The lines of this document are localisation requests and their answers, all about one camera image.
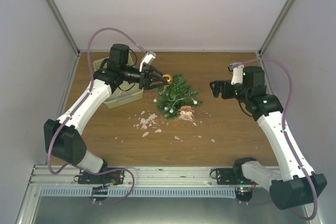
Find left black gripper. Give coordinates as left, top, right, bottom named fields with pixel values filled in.
left=121, top=65, right=169, bottom=91

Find gold bauble ornament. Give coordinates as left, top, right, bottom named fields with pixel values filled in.
left=162, top=74, right=173, bottom=86

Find small green christmas tree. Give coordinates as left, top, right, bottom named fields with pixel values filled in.
left=156, top=74, right=202, bottom=122

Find pale green perforated basket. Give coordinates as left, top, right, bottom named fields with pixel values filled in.
left=93, top=57, right=144, bottom=109

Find white ball string lights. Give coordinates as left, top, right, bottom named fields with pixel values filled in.
left=153, top=90, right=202, bottom=115

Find red white round ornament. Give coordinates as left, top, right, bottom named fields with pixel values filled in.
left=178, top=105, right=194, bottom=122

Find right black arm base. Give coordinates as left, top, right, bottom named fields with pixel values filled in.
left=209, top=168, right=256, bottom=186

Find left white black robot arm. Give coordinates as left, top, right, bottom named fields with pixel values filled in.
left=44, top=44, right=168, bottom=184

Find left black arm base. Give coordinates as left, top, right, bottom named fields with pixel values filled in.
left=74, top=167, right=125, bottom=185

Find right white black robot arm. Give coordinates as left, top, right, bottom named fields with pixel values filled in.
left=209, top=66, right=327, bottom=210

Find white foil flakes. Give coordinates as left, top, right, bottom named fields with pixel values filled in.
left=114, top=110, right=216, bottom=149

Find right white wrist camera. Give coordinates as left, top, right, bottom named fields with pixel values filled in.
left=228, top=62, right=244, bottom=85

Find grey slotted cable duct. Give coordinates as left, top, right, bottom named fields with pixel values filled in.
left=40, top=186, right=236, bottom=198

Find aluminium front rail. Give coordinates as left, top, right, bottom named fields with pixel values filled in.
left=29, top=165, right=312, bottom=186

